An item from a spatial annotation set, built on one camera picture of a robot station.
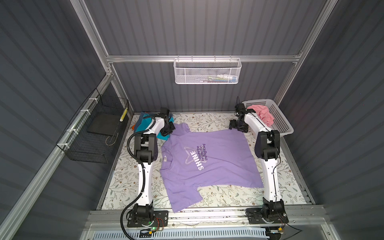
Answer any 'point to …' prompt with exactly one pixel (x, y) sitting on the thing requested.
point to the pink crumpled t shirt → (263, 113)
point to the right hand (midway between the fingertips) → (237, 129)
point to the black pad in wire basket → (105, 123)
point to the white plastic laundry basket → (280, 124)
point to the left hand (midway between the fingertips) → (170, 131)
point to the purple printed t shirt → (192, 159)
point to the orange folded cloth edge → (133, 127)
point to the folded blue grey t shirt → (142, 114)
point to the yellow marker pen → (124, 114)
